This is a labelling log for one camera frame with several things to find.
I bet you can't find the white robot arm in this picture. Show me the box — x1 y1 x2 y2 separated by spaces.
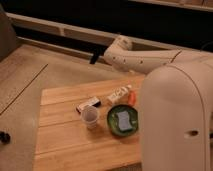
104 35 213 171

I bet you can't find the small white and black box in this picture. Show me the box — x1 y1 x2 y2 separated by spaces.
76 97 101 113

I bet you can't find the orange carrot toy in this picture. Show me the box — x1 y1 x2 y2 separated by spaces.
128 91 136 106

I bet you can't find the green round plate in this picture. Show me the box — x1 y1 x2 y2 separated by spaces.
107 104 138 137

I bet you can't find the blue sponge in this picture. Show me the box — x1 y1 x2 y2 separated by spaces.
117 111 132 131

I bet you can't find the wooden board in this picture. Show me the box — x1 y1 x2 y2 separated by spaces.
34 75 144 171

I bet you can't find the black object on floor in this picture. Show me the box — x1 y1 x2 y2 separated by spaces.
0 131 11 144

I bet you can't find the black bracket on wall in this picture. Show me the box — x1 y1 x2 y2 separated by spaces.
90 52 100 64

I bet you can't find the white shelf rail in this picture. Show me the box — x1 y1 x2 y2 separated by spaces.
6 12 184 51

